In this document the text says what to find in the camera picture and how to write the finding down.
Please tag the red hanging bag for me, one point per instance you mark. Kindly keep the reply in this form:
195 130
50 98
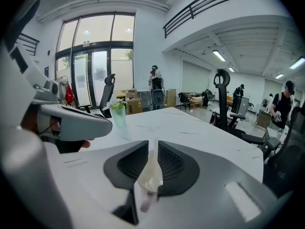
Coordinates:
69 95

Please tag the ceiling tube light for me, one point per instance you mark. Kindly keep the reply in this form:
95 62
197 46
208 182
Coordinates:
219 55
297 63
279 75
231 69

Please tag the green translucent vase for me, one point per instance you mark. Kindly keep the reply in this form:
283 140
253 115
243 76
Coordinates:
118 118

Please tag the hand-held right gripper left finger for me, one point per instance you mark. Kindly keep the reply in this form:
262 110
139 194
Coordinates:
95 187

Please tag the brown cardboard box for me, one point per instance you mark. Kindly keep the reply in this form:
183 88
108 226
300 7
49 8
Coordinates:
133 102

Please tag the small black chair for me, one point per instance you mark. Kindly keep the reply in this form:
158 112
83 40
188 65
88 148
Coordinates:
184 100

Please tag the wooden cabinet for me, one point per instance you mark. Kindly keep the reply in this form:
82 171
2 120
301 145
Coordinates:
263 118

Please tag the grey round-back chair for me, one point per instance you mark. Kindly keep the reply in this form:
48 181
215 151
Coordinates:
158 95

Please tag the black office chair with armrests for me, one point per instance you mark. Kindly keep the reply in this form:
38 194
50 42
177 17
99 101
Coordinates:
224 104

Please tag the black-framed glass entrance doors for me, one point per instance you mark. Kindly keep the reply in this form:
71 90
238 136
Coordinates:
81 75

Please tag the black stair railing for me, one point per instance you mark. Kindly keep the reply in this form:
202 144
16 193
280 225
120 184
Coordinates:
29 44

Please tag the black mesh office chair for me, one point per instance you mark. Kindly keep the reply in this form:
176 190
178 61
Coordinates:
288 156

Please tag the person's left hand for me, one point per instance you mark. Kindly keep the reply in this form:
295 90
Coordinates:
86 144

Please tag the low wooden table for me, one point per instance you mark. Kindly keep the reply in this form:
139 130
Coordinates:
196 101

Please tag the black mezzanine railing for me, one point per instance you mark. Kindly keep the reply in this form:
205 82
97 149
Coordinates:
214 3

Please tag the blue wall sign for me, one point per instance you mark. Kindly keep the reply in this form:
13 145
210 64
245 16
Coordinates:
46 71

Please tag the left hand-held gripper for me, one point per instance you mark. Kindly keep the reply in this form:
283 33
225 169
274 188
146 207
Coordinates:
45 92

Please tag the grey metal cabinet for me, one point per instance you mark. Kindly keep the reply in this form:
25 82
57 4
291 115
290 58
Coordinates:
244 105

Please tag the clear plastic cup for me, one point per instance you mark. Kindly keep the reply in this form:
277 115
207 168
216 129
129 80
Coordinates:
150 178

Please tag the black office chair with headrest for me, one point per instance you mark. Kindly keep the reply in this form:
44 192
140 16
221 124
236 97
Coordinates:
106 96

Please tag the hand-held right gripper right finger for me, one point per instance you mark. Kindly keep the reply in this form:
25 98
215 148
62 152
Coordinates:
209 199

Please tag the white hanging coat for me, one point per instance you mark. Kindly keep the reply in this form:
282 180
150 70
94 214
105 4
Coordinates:
62 87

